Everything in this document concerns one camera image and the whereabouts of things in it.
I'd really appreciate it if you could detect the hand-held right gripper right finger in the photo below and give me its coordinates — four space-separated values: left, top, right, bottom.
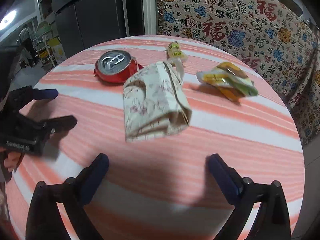
205 154 292 240

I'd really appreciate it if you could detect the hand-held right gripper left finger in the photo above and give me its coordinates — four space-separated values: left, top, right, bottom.
25 153 110 240

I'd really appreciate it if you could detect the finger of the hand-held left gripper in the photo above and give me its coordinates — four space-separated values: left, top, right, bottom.
32 115 78 137
15 85 59 101

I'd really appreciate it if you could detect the crushed red can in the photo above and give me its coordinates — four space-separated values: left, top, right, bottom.
93 50 144 84

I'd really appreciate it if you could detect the floral paper packet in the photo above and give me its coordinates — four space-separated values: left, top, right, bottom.
122 58 192 143

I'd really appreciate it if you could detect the person's left hand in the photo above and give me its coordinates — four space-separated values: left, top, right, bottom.
1 151 25 173

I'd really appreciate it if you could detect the yellow box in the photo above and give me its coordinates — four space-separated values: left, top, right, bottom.
49 37 67 62

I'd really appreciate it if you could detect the round table pink striped cloth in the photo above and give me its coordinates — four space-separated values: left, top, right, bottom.
5 35 305 240

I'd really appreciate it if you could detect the white shelf rack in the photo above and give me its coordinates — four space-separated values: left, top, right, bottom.
32 21 59 68

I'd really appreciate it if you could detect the ceiling light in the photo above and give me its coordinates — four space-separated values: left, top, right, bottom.
0 10 19 30

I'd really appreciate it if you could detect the grey refrigerator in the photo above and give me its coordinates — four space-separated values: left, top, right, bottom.
51 0 144 55

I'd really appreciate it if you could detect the yellow green crumpled wrapper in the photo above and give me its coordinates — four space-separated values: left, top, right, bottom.
196 62 258 102

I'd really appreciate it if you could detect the small yellow drink bottle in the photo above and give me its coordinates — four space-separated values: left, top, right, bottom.
166 42 188 63

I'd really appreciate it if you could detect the sofa with patterned cover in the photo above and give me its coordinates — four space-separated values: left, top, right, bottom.
156 0 320 145

